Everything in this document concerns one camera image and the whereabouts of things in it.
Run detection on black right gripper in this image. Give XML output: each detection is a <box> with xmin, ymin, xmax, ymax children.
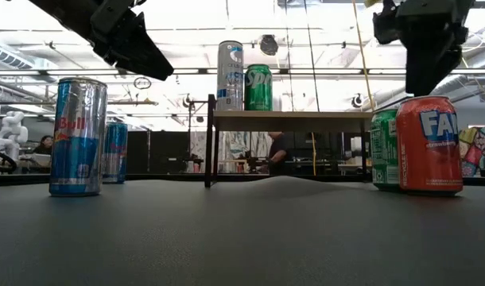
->
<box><xmin>397</xmin><ymin>0</ymin><xmax>476</xmax><ymax>97</ymax></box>

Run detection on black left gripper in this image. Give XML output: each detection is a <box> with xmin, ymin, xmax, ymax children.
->
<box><xmin>89</xmin><ymin>0</ymin><xmax>175</xmax><ymax>82</ymax></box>

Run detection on red Fanta strawberry can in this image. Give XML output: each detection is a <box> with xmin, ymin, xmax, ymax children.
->
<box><xmin>395</xmin><ymin>95</ymin><xmax>464</xmax><ymax>195</ymax></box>

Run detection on green Sprite can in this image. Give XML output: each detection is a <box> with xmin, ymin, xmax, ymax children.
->
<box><xmin>243</xmin><ymin>64</ymin><xmax>274</xmax><ymax>112</ymax></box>
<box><xmin>370</xmin><ymin>108</ymin><xmax>402</xmax><ymax>191</ymax></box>

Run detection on silver Celsius slim can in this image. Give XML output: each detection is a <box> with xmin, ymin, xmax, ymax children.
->
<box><xmin>216</xmin><ymin>40</ymin><xmax>245</xmax><ymax>112</ymax></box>

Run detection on blue silver Red Bull can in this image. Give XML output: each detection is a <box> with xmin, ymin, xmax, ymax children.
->
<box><xmin>48</xmin><ymin>77</ymin><xmax>108</xmax><ymax>198</ymax></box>
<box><xmin>102</xmin><ymin>122</ymin><xmax>129</xmax><ymax>184</ymax></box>

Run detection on wooden shelf black metal legs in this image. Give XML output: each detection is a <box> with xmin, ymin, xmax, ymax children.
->
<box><xmin>204</xmin><ymin>94</ymin><xmax>414</xmax><ymax>188</ymax></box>

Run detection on long ceiling light strip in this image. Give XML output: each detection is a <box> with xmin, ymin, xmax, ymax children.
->
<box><xmin>0</xmin><ymin>67</ymin><xmax>485</xmax><ymax>77</ymax></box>

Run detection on colourful patchwork quilt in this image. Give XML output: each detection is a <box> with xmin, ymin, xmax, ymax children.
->
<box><xmin>458</xmin><ymin>126</ymin><xmax>485</xmax><ymax>178</ymax></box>

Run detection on person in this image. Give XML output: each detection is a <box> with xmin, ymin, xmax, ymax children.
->
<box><xmin>31</xmin><ymin>134</ymin><xmax>55</xmax><ymax>157</ymax></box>
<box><xmin>262</xmin><ymin>131</ymin><xmax>289</xmax><ymax>176</ymax></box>

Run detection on black table mat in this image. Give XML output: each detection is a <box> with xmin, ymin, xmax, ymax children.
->
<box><xmin>0</xmin><ymin>176</ymin><xmax>485</xmax><ymax>286</ymax></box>

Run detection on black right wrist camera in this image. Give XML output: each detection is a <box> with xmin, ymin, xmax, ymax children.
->
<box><xmin>371</xmin><ymin>1</ymin><xmax>401</xmax><ymax>45</ymax></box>

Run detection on orange extension cable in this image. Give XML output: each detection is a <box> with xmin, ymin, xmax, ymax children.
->
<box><xmin>351</xmin><ymin>0</ymin><xmax>375</xmax><ymax>112</ymax></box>

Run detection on ceiling air duct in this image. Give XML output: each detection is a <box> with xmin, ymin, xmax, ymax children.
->
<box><xmin>0</xmin><ymin>37</ymin><xmax>59</xmax><ymax>71</ymax></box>

